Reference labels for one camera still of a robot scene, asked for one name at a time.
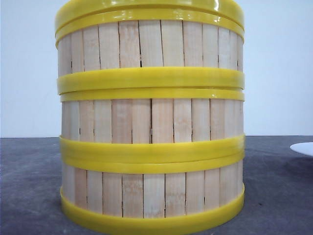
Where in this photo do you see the bamboo steamer basket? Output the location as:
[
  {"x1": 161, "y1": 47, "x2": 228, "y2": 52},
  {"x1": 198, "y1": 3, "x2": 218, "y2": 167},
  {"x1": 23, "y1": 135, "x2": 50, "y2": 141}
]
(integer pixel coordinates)
[
  {"x1": 60, "y1": 90, "x2": 245, "y2": 171},
  {"x1": 61, "y1": 161, "x2": 245, "y2": 235}
]

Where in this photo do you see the yellow woven bamboo steamer lid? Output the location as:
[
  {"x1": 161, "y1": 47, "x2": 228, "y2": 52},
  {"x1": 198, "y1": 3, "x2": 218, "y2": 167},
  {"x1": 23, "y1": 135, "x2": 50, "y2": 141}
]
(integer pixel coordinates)
[{"x1": 55, "y1": 0, "x2": 244, "y2": 31}]

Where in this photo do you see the bamboo steamer basket single bun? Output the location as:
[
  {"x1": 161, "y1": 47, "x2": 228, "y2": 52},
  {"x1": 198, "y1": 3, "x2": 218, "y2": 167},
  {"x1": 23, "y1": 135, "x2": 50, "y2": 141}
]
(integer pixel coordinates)
[{"x1": 55, "y1": 8, "x2": 244, "y2": 101}]

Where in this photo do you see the white plate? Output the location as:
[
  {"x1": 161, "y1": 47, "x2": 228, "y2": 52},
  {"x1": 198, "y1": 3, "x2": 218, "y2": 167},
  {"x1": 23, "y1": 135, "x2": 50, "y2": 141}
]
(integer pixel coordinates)
[{"x1": 290, "y1": 142, "x2": 313, "y2": 157}]

